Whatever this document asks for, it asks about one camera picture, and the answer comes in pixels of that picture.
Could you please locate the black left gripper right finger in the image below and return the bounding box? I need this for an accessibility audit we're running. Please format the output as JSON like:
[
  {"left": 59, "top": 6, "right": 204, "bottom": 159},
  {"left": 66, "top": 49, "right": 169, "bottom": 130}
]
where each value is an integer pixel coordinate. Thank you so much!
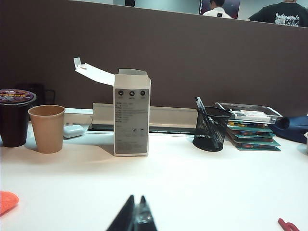
[{"left": 135, "top": 195, "right": 158, "bottom": 231}]

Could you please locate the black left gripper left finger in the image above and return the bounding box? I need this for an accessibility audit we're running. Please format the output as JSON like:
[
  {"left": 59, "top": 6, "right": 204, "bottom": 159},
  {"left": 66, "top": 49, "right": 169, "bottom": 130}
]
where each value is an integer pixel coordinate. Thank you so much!
[{"left": 105, "top": 194, "right": 136, "bottom": 231}]

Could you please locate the orange felt piece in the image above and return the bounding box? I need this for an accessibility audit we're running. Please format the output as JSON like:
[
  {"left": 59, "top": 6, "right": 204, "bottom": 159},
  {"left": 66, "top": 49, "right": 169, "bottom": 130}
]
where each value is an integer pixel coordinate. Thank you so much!
[{"left": 0, "top": 191, "right": 20, "bottom": 217}]

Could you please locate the brown paper cup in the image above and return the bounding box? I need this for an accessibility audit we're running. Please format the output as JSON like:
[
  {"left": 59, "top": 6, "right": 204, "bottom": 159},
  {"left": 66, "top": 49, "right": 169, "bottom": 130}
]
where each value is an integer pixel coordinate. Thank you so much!
[{"left": 27, "top": 105, "right": 66, "bottom": 154}]

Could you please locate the black wire stand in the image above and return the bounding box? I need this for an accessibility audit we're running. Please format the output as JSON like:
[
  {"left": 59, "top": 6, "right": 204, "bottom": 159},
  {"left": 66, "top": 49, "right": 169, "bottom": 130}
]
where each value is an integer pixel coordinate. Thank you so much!
[{"left": 14, "top": 83, "right": 56, "bottom": 108}]

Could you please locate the person in dark printed shirt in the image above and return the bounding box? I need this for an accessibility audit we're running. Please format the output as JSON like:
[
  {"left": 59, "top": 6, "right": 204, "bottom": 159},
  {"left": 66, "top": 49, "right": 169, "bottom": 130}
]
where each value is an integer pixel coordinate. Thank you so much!
[{"left": 247, "top": 0, "right": 308, "bottom": 27}]

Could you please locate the white face mask box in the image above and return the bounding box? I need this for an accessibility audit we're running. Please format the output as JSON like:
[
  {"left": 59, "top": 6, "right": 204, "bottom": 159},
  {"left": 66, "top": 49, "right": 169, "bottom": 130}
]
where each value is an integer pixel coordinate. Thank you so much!
[{"left": 73, "top": 57, "right": 152, "bottom": 157}]

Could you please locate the clear plastic tray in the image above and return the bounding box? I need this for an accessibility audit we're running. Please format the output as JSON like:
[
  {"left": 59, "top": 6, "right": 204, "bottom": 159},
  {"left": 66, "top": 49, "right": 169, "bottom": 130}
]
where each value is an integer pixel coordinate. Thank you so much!
[{"left": 215, "top": 102, "right": 283, "bottom": 125}]

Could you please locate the brown desk partition panel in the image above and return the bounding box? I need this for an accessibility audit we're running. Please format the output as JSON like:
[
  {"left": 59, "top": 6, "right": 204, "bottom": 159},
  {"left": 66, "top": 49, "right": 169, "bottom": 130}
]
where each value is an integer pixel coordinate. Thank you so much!
[{"left": 0, "top": 0, "right": 308, "bottom": 116}]

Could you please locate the red letter h magnet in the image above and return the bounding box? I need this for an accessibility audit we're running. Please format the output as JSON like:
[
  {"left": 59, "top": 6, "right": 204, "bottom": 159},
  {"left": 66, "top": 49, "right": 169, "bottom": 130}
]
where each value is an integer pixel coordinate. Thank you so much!
[{"left": 278, "top": 218, "right": 300, "bottom": 231}]

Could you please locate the person in white shirt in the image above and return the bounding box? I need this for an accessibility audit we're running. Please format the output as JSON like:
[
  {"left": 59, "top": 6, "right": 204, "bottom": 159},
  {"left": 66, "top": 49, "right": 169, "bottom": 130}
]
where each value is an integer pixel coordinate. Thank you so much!
[{"left": 202, "top": 0, "right": 232, "bottom": 19}]

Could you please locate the dark drink cup with lid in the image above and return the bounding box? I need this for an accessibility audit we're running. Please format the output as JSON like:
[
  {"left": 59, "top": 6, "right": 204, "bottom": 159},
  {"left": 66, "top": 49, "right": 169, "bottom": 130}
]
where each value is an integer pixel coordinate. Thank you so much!
[{"left": 0, "top": 89, "right": 37, "bottom": 148}]

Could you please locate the black mesh pen holder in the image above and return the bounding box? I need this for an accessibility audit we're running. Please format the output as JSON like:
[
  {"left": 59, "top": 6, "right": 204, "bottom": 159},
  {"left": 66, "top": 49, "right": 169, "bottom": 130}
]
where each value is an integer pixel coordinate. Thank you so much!
[{"left": 192, "top": 106, "right": 232, "bottom": 152}]

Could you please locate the white marker pen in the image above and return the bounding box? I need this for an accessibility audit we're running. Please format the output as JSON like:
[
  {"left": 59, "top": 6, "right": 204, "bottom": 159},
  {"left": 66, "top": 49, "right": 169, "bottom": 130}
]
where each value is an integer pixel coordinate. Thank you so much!
[{"left": 233, "top": 113, "right": 270, "bottom": 122}]

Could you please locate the white earbuds case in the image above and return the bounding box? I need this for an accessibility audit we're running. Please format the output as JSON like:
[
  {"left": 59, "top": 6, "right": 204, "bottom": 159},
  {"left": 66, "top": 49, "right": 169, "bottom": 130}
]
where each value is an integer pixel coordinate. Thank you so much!
[{"left": 63, "top": 124, "right": 84, "bottom": 139}]

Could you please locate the beige desk cable trough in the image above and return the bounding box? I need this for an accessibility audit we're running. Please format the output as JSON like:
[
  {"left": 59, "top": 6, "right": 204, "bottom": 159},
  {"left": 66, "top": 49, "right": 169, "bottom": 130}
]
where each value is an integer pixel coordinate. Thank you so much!
[{"left": 64, "top": 103, "right": 200, "bottom": 134}]

